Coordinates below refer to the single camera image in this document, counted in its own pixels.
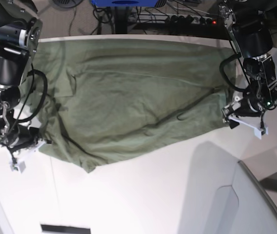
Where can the black floor fan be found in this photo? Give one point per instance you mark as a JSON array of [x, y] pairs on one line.
[[67, 3]]

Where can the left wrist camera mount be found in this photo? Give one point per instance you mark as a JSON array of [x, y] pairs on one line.
[[256, 123]]

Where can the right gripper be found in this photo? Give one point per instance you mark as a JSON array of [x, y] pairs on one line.
[[23, 137]]

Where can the black power strip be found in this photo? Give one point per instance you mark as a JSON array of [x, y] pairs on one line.
[[190, 19]]

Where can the green t-shirt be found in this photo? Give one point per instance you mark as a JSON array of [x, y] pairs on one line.
[[111, 100]]

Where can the blue bin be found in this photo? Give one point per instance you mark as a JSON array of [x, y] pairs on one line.
[[124, 3]]

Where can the grey metal table-side rail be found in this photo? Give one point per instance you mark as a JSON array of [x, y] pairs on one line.
[[265, 197]]

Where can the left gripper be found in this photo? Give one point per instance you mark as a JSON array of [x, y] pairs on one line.
[[244, 107]]

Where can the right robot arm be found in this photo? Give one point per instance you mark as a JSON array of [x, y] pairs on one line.
[[19, 38]]

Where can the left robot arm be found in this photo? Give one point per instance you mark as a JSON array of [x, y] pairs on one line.
[[251, 41]]

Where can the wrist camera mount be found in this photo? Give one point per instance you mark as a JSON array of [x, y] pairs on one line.
[[19, 157], [256, 123]]

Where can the white label with black bar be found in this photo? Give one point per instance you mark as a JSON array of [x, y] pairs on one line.
[[63, 229]]

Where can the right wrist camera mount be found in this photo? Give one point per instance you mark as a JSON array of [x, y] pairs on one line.
[[19, 157]]

